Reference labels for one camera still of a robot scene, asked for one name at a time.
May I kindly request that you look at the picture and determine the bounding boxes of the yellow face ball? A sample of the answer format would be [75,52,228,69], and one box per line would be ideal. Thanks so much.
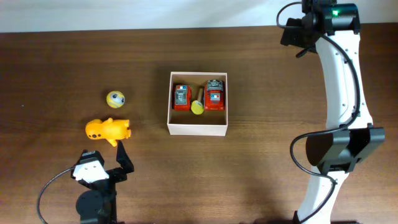
[106,91,126,108]

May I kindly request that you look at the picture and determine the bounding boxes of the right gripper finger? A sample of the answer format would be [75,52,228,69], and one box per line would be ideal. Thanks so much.
[280,18,319,49]
[295,45,317,58]

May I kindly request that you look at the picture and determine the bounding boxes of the white cardboard box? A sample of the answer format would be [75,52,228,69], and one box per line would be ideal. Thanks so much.
[167,72,228,136]

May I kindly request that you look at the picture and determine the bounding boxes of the red toy police car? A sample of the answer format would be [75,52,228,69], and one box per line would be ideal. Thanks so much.
[174,85,192,111]

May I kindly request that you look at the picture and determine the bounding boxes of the red toy fire truck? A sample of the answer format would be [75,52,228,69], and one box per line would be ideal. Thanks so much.
[204,80,225,111]

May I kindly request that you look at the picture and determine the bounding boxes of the yellow wooden rattle drum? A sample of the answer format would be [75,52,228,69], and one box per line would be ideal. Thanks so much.
[191,88,204,115]

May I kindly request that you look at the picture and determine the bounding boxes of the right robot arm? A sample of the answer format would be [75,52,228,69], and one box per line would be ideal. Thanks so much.
[278,0,386,224]

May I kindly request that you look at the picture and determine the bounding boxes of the orange toy dog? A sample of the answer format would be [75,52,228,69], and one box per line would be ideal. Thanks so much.
[85,118,131,147]

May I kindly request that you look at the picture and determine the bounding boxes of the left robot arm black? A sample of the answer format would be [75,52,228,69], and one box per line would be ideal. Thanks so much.
[71,140,134,224]

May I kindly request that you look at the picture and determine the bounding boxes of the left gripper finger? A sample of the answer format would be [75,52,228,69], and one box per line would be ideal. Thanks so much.
[76,150,104,166]
[116,140,134,173]

